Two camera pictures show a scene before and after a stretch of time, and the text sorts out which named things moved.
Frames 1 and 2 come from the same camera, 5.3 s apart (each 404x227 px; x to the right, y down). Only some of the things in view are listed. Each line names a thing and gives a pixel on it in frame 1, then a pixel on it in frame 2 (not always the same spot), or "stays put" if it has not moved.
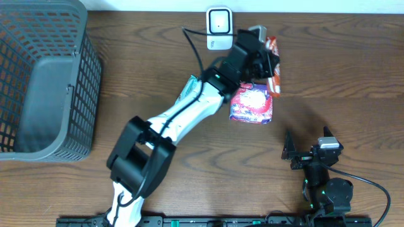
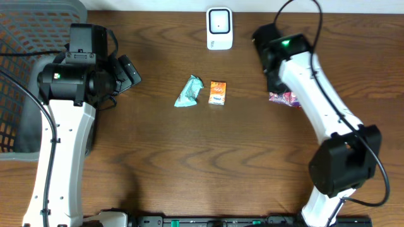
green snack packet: (188, 88) stays put
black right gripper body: (303, 158) -> (273, 83)
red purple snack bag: (251, 103) -> (287, 98)
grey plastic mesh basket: (50, 81) stays put
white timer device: (219, 28) stays put
